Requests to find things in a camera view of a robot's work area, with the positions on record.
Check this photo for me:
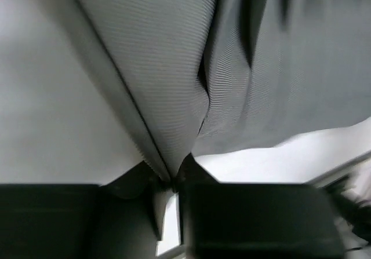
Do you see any grey pleated skirt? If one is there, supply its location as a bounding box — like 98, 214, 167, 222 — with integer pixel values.
77, 0, 370, 177

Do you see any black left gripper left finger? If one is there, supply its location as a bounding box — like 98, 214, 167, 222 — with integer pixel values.
1, 163, 172, 258

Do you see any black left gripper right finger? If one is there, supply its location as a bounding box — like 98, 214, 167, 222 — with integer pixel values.
177, 155, 359, 258

